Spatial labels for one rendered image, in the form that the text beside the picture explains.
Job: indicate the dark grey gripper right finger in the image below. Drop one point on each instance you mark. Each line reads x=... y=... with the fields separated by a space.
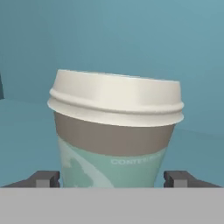
x=180 y=178

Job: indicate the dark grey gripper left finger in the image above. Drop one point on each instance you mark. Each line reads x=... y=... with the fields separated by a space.
x=43 y=178

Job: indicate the paper coffee cup white lid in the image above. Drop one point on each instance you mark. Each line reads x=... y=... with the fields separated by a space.
x=116 y=116

